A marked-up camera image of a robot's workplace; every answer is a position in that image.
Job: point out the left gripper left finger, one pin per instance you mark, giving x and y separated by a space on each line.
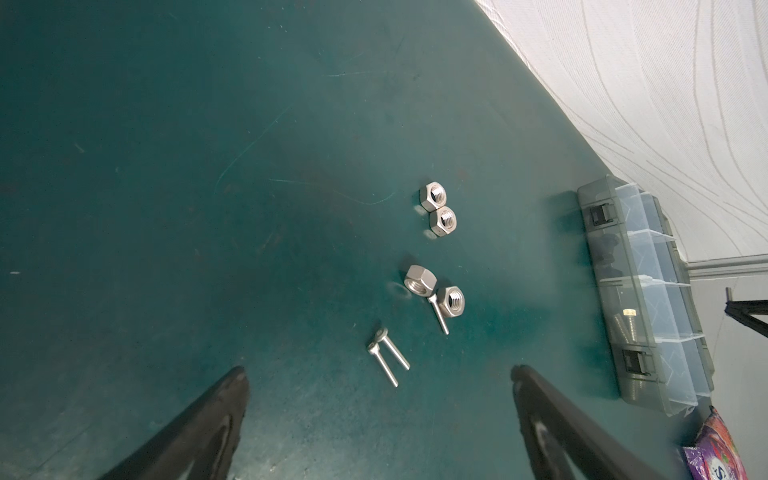
200 442

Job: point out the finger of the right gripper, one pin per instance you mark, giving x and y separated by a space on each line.
745 312

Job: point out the silver hex nut top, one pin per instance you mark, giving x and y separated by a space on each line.
432 196

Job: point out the large silver hex nut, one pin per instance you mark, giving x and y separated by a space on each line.
451 301

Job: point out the pink Fox's candy bag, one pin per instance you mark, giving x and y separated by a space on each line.
714 455

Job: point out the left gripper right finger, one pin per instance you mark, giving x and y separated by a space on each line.
559 436

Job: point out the thin silver screw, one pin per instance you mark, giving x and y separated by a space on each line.
438 312

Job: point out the clear compartment organizer box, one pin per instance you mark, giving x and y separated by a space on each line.
661 356

